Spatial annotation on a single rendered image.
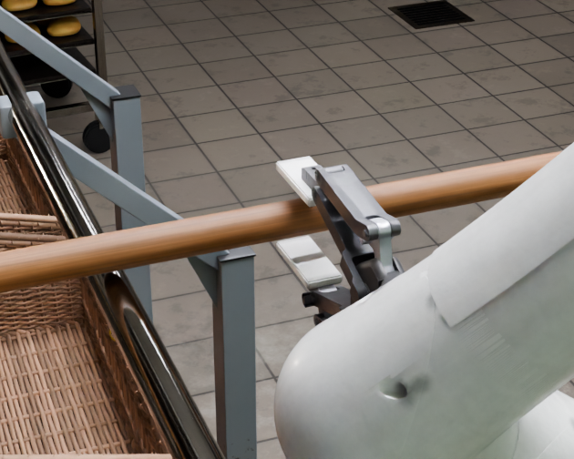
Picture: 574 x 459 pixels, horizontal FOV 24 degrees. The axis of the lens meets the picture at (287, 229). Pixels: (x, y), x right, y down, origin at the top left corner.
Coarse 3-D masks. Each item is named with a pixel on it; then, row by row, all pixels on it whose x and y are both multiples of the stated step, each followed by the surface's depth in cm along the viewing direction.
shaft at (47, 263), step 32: (512, 160) 113; (544, 160) 113; (384, 192) 108; (416, 192) 108; (448, 192) 109; (480, 192) 110; (160, 224) 102; (192, 224) 102; (224, 224) 103; (256, 224) 104; (288, 224) 105; (320, 224) 106; (0, 256) 98; (32, 256) 98; (64, 256) 99; (96, 256) 100; (128, 256) 101; (160, 256) 102; (192, 256) 103; (0, 288) 98
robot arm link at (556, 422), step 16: (544, 400) 74; (560, 400) 76; (528, 416) 72; (544, 416) 73; (560, 416) 74; (528, 432) 71; (544, 432) 72; (560, 432) 73; (528, 448) 71; (544, 448) 72; (560, 448) 73
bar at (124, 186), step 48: (0, 48) 144; (48, 48) 181; (0, 96) 135; (96, 96) 187; (48, 144) 122; (48, 192) 116; (144, 192) 143; (96, 288) 102; (144, 288) 203; (240, 288) 150; (144, 336) 95; (240, 336) 154; (144, 384) 91; (240, 384) 157; (192, 432) 85; (240, 432) 160
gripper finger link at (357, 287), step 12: (312, 192) 100; (324, 204) 99; (324, 216) 99; (336, 216) 98; (336, 228) 97; (348, 228) 97; (336, 240) 97; (348, 240) 96; (348, 252) 96; (360, 252) 96; (372, 252) 96; (348, 264) 95; (348, 276) 95; (360, 288) 94
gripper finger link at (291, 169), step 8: (288, 160) 106; (296, 160) 106; (304, 160) 106; (312, 160) 106; (280, 168) 106; (288, 168) 105; (296, 168) 105; (288, 176) 104; (296, 176) 104; (296, 184) 103; (304, 184) 103; (296, 192) 103; (304, 192) 102; (304, 200) 102; (312, 200) 101
